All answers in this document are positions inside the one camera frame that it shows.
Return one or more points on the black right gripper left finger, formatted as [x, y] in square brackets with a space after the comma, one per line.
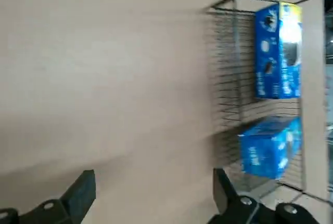
[65, 211]

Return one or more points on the small blue cookie box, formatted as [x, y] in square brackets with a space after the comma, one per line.
[262, 151]

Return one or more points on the blue cookie box yellow end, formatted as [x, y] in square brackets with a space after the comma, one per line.
[268, 60]

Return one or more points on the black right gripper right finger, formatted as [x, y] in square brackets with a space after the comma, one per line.
[234, 208]

